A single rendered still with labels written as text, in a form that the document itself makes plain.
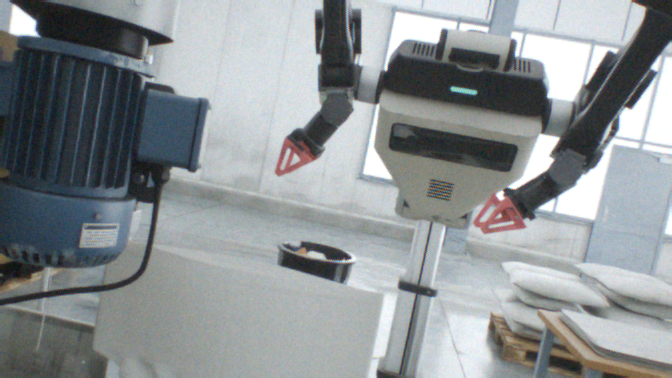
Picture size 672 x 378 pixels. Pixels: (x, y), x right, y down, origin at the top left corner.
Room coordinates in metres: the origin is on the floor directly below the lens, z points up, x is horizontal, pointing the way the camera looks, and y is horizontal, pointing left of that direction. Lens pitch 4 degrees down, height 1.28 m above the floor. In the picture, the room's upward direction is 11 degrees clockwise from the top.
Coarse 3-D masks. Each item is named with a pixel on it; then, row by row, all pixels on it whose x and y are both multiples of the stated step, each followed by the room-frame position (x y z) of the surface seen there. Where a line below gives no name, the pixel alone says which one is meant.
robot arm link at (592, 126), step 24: (648, 0) 0.84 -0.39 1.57; (648, 24) 0.86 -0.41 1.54; (648, 48) 0.88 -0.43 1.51; (624, 72) 0.93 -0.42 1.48; (600, 96) 0.98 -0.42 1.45; (624, 96) 0.96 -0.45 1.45; (576, 120) 1.07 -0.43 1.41; (600, 120) 1.01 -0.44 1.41; (576, 144) 1.08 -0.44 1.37; (600, 144) 1.05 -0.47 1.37
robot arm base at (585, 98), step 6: (582, 90) 1.31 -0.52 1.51; (582, 96) 1.30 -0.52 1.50; (588, 96) 1.26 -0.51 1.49; (594, 96) 1.24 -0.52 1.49; (582, 102) 1.28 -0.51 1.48; (588, 102) 1.26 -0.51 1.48; (582, 108) 1.28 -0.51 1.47; (624, 108) 1.24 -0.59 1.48; (618, 114) 1.25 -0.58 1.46; (618, 120) 1.27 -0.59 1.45; (612, 126) 1.26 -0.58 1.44; (618, 126) 1.26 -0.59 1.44; (612, 132) 1.25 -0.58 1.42
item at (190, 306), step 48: (144, 288) 0.95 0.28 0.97; (192, 288) 0.92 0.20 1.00; (240, 288) 0.90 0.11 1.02; (288, 288) 0.91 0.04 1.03; (336, 288) 0.93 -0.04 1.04; (96, 336) 0.97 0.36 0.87; (144, 336) 0.94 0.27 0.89; (192, 336) 0.91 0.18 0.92; (240, 336) 0.90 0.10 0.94; (288, 336) 0.91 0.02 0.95; (336, 336) 0.93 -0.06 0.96
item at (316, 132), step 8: (320, 112) 1.16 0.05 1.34; (312, 120) 1.16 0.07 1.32; (320, 120) 1.15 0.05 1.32; (296, 128) 1.13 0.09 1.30; (304, 128) 1.17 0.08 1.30; (312, 128) 1.15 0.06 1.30; (320, 128) 1.15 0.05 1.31; (328, 128) 1.15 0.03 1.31; (336, 128) 1.17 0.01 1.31; (296, 136) 1.13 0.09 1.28; (304, 136) 1.13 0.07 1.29; (312, 136) 1.15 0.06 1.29; (320, 136) 1.15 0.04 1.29; (328, 136) 1.16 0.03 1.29; (312, 144) 1.13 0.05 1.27; (320, 144) 1.16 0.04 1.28
